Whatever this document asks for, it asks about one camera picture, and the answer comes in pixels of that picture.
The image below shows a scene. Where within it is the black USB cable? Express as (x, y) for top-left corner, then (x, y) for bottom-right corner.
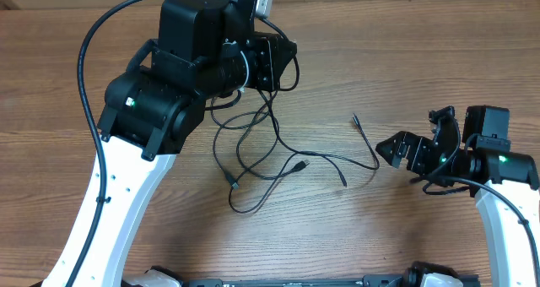
(209, 16), (311, 215)

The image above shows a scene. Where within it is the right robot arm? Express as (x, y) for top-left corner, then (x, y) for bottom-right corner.
(375, 106), (539, 286)

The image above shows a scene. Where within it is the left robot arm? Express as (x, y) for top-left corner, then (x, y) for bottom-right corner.
(44, 0), (297, 286)

